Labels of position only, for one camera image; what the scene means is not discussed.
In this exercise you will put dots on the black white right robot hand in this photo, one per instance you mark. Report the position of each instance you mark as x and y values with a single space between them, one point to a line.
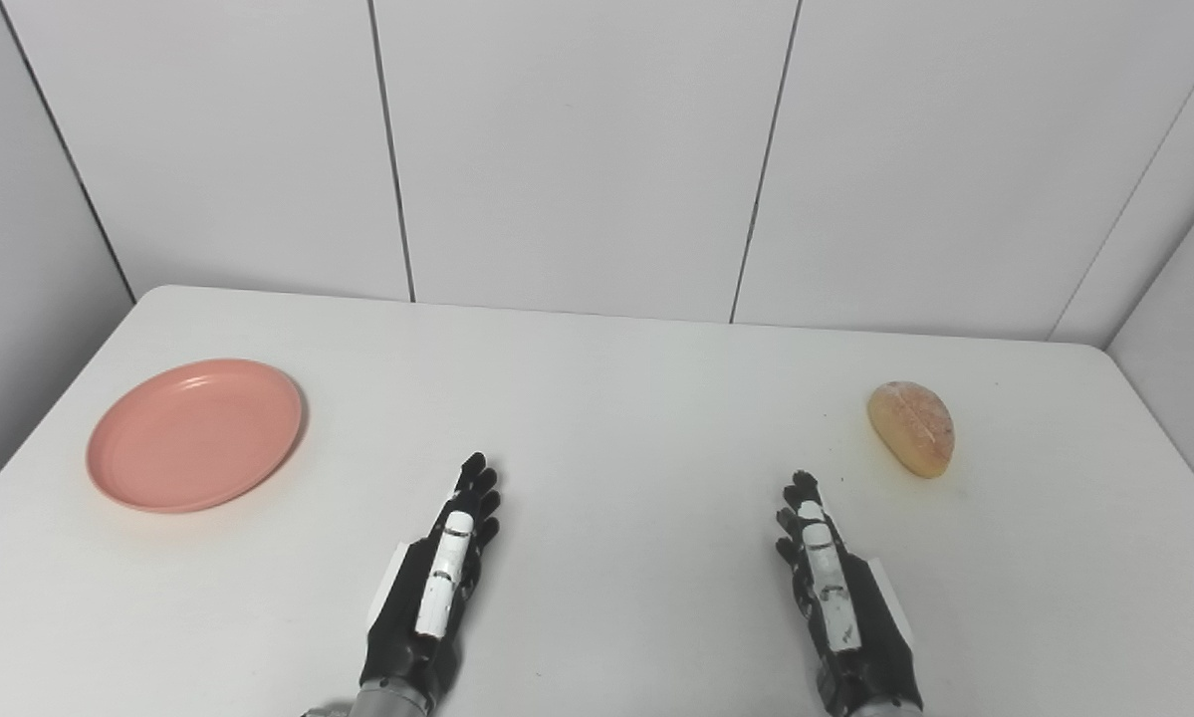
855 637

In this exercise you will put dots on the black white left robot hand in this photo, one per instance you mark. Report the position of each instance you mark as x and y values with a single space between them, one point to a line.
427 607

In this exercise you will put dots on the oval bread roll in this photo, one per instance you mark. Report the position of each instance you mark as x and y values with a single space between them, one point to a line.
913 428

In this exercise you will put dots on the pink round plate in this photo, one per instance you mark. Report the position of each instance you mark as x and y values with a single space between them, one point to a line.
194 436

